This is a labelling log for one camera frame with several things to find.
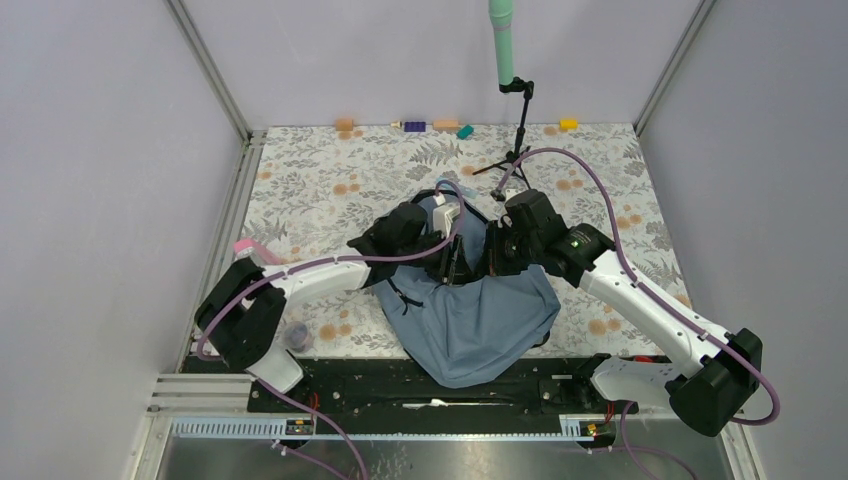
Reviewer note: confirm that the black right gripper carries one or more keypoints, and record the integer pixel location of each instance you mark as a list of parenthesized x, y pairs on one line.
[(497, 265)]

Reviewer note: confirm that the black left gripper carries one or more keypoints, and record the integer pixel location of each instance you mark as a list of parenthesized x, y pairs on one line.
[(460, 272)]

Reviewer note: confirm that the blue grey backpack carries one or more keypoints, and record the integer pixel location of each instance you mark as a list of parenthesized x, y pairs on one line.
[(465, 335)]

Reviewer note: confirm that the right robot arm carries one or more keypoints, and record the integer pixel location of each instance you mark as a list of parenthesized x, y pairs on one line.
[(710, 373)]

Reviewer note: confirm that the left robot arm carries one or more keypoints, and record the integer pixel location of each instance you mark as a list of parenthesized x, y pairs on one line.
[(240, 316)]

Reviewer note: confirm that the black mini tripod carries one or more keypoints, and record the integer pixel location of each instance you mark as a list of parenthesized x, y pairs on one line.
[(526, 88)]

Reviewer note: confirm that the light blue glue tube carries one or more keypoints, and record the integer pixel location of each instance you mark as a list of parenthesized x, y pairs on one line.
[(455, 185)]

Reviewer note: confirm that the yellow toy block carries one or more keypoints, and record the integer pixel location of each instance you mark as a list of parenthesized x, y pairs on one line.
[(568, 124)]

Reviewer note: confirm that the teal toy block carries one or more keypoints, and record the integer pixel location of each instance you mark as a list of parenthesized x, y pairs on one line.
[(464, 132)]

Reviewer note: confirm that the long tan wooden block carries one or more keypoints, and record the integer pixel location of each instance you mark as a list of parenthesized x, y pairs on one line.
[(446, 125)]

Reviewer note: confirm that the purple toy brick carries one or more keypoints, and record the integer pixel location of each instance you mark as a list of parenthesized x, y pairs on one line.
[(415, 126)]

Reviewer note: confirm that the small tan wooden block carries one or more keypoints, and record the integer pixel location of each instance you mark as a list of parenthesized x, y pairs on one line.
[(344, 124)]

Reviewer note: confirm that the pink transparent pencil case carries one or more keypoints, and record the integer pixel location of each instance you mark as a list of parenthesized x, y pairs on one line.
[(257, 252)]

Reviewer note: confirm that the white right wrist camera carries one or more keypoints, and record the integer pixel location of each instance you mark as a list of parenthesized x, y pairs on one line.
[(504, 195)]

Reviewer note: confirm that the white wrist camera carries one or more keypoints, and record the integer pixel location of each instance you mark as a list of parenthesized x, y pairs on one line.
[(504, 195), (445, 214)]

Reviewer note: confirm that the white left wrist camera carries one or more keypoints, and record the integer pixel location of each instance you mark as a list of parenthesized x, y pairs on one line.
[(445, 214)]

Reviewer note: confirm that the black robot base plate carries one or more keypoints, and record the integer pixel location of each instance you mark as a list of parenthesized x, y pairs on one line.
[(396, 396)]

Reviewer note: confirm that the mint green microphone handle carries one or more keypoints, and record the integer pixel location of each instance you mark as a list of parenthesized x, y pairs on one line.
[(501, 16)]

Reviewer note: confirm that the aluminium frame rail right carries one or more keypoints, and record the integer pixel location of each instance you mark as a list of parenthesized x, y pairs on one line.
[(684, 44)]

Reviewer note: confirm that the aluminium frame rail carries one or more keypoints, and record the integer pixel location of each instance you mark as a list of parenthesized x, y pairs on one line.
[(684, 44), (208, 135)]

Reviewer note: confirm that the aluminium frame rail left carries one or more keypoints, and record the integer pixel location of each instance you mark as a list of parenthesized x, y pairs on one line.
[(208, 135)]

